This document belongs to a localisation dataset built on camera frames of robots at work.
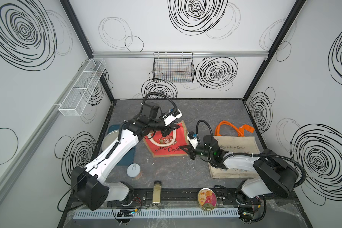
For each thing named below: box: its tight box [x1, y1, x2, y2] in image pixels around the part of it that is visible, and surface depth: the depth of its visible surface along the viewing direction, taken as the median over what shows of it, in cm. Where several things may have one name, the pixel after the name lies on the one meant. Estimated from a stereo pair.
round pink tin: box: [197, 187, 218, 211], surface depth 72 cm
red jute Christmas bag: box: [142, 120, 190, 158], surface depth 80 cm
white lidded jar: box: [126, 162, 143, 181], surface depth 80 cm
